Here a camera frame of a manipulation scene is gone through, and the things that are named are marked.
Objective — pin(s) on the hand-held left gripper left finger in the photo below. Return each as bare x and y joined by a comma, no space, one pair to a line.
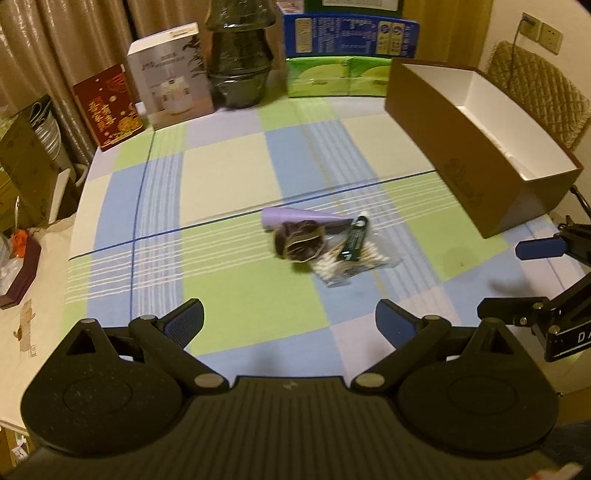
184,321

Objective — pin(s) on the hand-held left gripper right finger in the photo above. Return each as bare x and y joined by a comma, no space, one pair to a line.
395,321

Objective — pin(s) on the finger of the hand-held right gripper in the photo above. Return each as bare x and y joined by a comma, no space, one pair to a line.
508,308
540,249

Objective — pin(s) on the brown cardboard box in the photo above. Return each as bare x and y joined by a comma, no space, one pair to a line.
452,152

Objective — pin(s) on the checked desktop tablecloth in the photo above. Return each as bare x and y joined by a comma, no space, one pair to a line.
221,166

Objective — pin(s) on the bag of cotton swabs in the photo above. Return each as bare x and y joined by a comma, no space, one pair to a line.
367,258

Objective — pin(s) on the green black small tool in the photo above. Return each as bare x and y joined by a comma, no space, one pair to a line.
355,237

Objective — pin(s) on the purple tube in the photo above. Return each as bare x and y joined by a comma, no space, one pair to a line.
286,216

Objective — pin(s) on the cream printed cloth bag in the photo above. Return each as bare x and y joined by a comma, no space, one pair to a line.
37,332

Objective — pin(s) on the quilted chair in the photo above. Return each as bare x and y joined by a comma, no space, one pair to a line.
540,87

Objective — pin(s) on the dark red tray box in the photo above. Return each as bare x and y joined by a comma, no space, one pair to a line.
25,273

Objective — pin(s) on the white panel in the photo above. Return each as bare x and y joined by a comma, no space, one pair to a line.
61,193

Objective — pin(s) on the orange ornament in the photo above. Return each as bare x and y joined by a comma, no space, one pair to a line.
21,242

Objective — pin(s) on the yellow cardboard box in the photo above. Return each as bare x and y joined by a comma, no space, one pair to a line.
7,198

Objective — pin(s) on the red gift box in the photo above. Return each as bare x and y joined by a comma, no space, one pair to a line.
108,110

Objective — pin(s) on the olive cardboard box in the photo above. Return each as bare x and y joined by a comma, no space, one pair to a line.
23,157

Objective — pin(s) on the stack of metal bowls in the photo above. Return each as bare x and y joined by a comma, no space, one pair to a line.
46,129

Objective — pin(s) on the green tissue pack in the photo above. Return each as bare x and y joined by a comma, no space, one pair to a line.
371,76
318,76

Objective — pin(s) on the white appliance box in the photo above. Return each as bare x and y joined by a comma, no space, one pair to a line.
166,78

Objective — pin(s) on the dark plastic-wrapped jar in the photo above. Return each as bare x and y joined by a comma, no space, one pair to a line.
238,60

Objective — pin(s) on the blue printed box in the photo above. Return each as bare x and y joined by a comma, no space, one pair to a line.
341,34

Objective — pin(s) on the dark green box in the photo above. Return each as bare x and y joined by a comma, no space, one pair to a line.
360,5

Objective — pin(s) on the beige curtain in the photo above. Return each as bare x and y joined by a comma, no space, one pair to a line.
60,41

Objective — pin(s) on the pale cardboard box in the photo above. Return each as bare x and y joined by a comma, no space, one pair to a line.
292,5

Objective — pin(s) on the wall socket plate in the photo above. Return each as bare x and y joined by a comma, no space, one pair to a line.
550,38

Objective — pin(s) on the wall socket with plug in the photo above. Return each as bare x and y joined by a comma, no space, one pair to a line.
530,26

